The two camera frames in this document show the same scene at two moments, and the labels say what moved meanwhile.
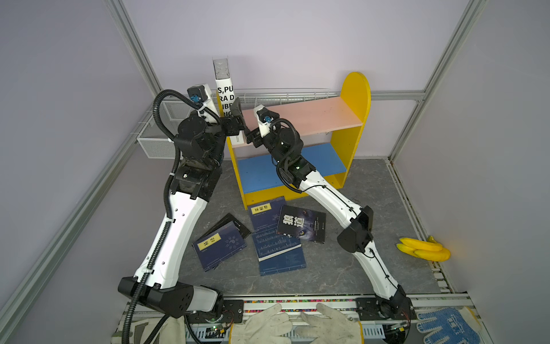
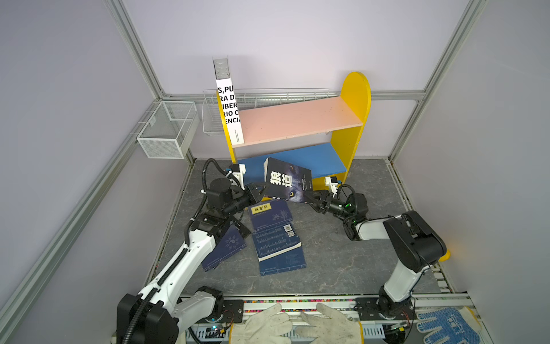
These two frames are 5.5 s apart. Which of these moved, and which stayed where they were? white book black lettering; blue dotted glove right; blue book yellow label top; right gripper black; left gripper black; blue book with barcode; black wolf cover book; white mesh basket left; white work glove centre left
Moved: left gripper black; right gripper black; black wolf cover book
Stayed: blue book yellow label top; white work glove centre left; blue book with barcode; white book black lettering; white mesh basket left; blue dotted glove right
